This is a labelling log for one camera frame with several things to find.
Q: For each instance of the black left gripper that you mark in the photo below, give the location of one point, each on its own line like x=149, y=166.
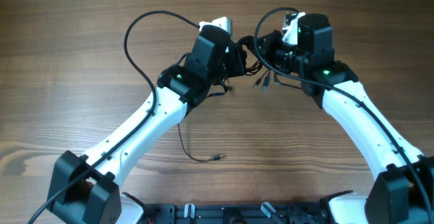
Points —
x=239, y=56

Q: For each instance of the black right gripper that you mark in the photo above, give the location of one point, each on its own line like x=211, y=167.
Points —
x=269, y=43

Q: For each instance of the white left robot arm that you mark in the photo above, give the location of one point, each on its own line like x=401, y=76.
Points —
x=86, y=188

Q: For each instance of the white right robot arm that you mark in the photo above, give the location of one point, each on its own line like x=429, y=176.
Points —
x=403, y=176

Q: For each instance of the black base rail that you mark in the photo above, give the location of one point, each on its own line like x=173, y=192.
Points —
x=292, y=213

